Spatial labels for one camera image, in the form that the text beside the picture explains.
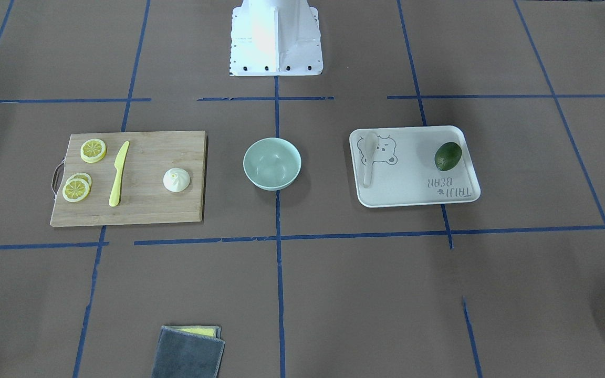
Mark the beige spoon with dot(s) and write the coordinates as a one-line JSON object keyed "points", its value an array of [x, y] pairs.
{"points": [[371, 143]]}

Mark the light green bowl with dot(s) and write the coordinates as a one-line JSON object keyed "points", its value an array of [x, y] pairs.
{"points": [[272, 164]]}

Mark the white bear tray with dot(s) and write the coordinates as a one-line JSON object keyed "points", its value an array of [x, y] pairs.
{"points": [[404, 171]]}

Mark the green avocado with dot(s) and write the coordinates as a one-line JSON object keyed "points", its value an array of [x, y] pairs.
{"points": [[448, 156]]}

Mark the bamboo cutting board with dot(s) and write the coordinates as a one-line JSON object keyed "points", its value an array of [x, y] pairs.
{"points": [[144, 199]]}

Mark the yellow sponge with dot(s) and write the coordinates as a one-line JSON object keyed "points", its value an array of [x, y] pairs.
{"points": [[204, 330]]}

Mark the yellow plastic knife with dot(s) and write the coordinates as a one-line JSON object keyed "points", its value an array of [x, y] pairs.
{"points": [[121, 157]]}

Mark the grey cloth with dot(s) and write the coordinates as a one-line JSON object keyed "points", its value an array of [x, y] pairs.
{"points": [[181, 354]]}

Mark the lemon slice top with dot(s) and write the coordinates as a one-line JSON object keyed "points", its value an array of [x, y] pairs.
{"points": [[93, 150]]}

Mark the lemon slice behind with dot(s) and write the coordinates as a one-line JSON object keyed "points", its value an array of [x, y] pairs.
{"points": [[82, 175]]}

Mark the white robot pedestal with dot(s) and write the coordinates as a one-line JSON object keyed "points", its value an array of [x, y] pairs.
{"points": [[275, 38]]}

